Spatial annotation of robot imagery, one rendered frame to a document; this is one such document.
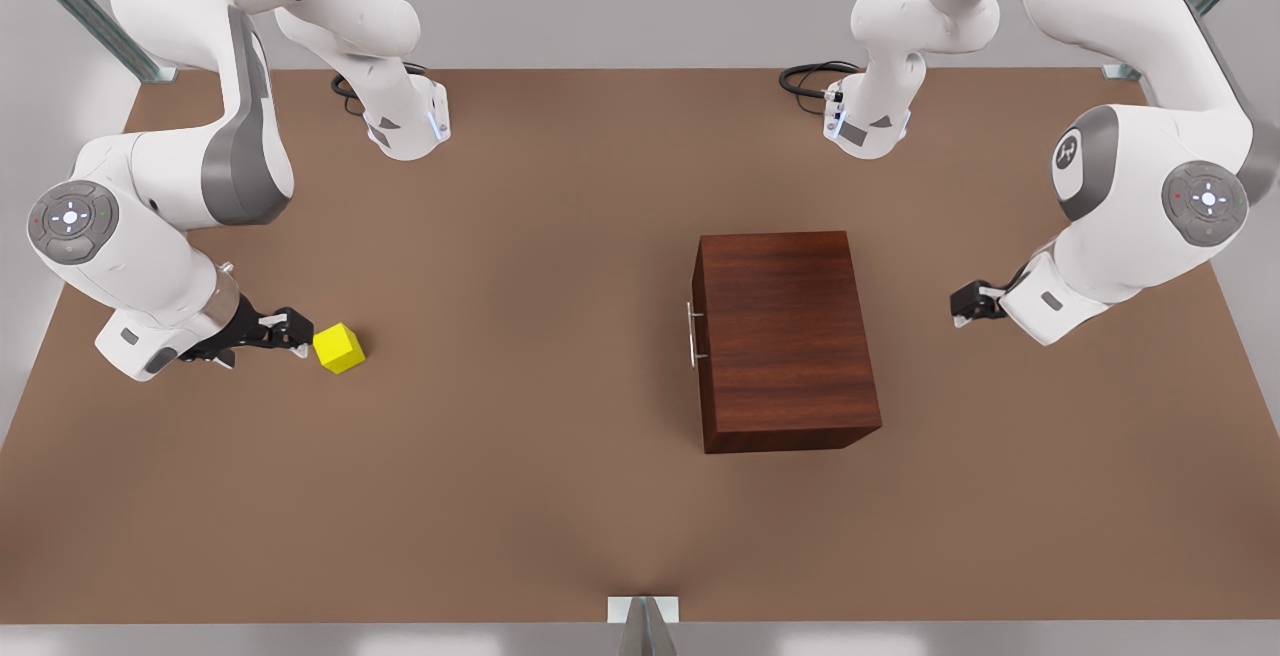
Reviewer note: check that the dark wooden drawer cabinet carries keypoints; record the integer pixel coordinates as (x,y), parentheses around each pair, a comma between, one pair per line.
(785,336)

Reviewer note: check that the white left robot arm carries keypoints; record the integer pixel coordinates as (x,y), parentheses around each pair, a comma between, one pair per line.
(1150,176)

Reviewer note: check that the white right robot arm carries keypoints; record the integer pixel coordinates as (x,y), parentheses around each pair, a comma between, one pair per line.
(150,176)

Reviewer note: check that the yellow cube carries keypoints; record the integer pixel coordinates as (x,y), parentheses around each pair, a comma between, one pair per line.
(339,349)

